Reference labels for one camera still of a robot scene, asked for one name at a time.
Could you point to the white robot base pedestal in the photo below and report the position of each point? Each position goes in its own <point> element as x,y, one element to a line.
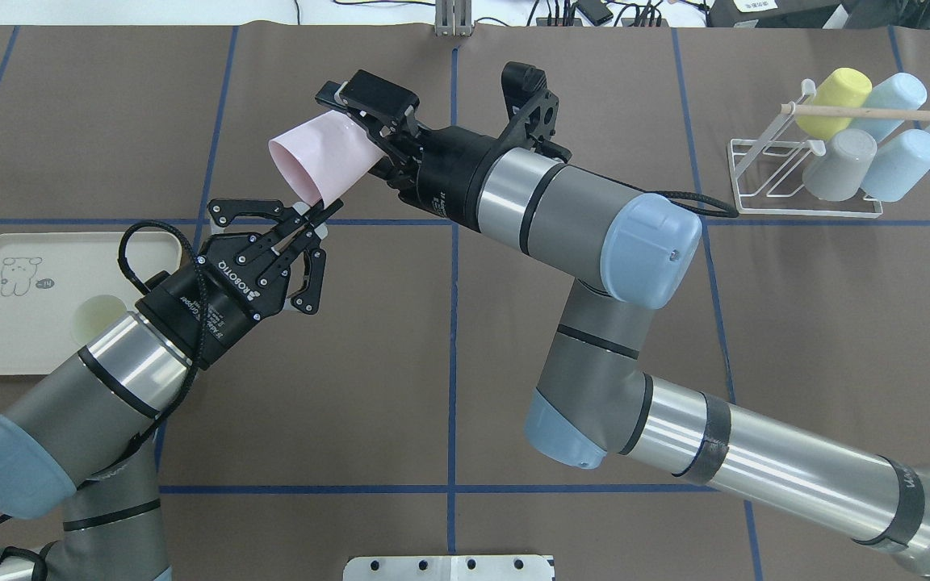
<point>452,567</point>

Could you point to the white wire cup rack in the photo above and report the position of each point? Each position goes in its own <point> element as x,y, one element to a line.
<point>766,173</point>

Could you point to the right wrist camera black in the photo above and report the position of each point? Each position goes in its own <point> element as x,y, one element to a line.
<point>532,111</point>

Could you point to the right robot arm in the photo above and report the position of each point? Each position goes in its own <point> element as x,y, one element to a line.
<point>627,251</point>

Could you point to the usb hub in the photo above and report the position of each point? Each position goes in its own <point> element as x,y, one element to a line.
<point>642,14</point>
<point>555,14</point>

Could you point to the right USB hub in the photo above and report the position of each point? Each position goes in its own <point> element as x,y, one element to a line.
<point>642,14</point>

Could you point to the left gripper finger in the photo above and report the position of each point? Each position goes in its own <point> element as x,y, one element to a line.
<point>299,230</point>

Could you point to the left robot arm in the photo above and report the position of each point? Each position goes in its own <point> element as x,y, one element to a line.
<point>79,492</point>

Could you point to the left USB hub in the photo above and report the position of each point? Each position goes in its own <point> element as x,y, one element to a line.
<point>555,14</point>

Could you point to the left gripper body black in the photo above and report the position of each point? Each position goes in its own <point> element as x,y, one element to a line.
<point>205,308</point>

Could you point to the yellow cup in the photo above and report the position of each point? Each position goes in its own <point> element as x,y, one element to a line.
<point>843,88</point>

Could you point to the pale green cup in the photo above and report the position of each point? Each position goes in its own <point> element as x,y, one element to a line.
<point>94,316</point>

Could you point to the grey labelled box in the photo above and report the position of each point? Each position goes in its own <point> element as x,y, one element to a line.
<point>771,14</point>

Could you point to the grey cup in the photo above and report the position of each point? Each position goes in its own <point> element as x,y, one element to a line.
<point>837,175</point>

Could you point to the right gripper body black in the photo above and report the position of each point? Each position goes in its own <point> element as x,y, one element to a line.
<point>447,177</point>

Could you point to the cream serving tray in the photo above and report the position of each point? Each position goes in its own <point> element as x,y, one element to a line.
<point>43,279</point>

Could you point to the light blue cup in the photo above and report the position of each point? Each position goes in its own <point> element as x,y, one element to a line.
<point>898,166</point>
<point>902,91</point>

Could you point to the aluminium frame post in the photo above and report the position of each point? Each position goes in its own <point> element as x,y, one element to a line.
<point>453,18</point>

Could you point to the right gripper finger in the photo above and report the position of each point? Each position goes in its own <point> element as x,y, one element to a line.
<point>369,95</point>

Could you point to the pink cup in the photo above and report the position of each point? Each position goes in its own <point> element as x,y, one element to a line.
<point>322,158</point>

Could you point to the black power adapter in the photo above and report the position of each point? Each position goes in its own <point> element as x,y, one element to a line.
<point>596,12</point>

